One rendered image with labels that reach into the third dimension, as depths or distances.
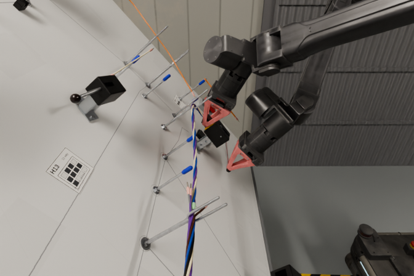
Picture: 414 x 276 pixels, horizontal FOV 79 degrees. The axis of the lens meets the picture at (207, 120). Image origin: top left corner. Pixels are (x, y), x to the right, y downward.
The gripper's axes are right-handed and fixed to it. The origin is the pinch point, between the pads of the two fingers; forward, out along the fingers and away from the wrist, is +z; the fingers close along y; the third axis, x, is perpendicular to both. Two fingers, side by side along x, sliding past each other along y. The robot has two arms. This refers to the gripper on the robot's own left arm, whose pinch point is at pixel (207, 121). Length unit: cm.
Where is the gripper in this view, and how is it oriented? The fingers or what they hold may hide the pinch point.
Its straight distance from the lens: 65.0
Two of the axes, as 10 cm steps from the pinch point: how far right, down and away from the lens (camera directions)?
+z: -4.9, 7.8, 4.0
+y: -1.4, 3.8, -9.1
